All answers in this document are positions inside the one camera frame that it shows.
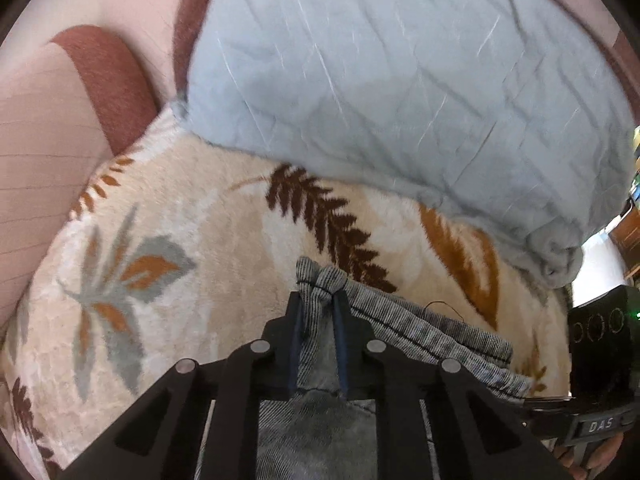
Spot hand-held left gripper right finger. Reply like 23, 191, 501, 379
332, 291, 576, 480

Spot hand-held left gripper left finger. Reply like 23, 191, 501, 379
60, 291, 311, 480

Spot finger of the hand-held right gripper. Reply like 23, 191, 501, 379
521, 395, 576, 425

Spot grey denim pants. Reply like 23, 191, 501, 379
197, 256, 533, 480

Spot person's right hand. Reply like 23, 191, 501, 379
552, 432, 632, 480

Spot wooden cabinet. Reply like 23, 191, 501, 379
607, 200, 640, 281

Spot leaf print beige blanket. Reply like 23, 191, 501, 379
0, 105, 573, 480

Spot light blue quilted pillow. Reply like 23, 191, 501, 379
172, 0, 636, 288

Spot pink bolster cushion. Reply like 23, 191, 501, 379
0, 25, 163, 331

